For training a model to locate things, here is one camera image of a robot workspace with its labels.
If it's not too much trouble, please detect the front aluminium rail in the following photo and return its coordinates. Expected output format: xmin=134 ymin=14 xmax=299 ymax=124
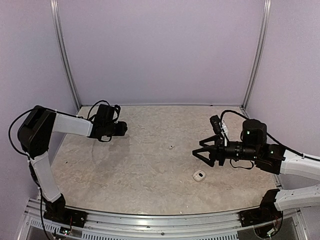
xmin=16 ymin=199 xmax=308 ymax=240

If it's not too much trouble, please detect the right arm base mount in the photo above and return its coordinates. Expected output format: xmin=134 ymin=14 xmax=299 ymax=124
xmin=238 ymin=207 xmax=283 ymax=227

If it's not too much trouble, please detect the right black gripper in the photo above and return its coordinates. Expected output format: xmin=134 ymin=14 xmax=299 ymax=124
xmin=193 ymin=134 xmax=260 ymax=167

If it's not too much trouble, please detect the right camera cable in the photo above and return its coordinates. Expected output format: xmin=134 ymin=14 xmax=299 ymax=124
xmin=219 ymin=109 xmax=320 ymax=161

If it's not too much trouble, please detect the white earbud charging case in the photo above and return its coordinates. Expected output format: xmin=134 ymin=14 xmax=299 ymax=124
xmin=192 ymin=170 xmax=206 ymax=182

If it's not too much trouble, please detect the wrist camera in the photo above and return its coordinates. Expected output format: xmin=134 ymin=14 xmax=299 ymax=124
xmin=112 ymin=104 xmax=121 ymax=123
xmin=209 ymin=115 xmax=229 ymax=147

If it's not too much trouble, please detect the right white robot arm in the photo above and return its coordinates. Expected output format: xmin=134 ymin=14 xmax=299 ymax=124
xmin=192 ymin=116 xmax=320 ymax=222

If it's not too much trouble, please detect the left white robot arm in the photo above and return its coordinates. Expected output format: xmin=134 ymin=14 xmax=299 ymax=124
xmin=17 ymin=100 xmax=128 ymax=203

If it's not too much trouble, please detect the left camera cable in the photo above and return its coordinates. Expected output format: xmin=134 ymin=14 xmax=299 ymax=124
xmin=87 ymin=99 xmax=111 ymax=121

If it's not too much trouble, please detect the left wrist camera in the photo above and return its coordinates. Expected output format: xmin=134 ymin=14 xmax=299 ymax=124
xmin=112 ymin=104 xmax=121 ymax=123

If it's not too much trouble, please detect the right aluminium frame post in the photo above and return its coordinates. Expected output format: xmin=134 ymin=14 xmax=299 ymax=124
xmin=241 ymin=0 xmax=272 ymax=112

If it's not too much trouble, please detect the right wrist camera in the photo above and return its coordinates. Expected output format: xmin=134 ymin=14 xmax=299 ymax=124
xmin=209 ymin=115 xmax=229 ymax=147

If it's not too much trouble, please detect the camera cable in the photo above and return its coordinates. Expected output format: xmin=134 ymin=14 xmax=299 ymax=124
xmin=87 ymin=99 xmax=111 ymax=121
xmin=219 ymin=109 xmax=320 ymax=161

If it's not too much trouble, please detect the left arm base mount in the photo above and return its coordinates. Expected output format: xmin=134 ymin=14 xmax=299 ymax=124
xmin=43 ymin=205 xmax=88 ymax=228

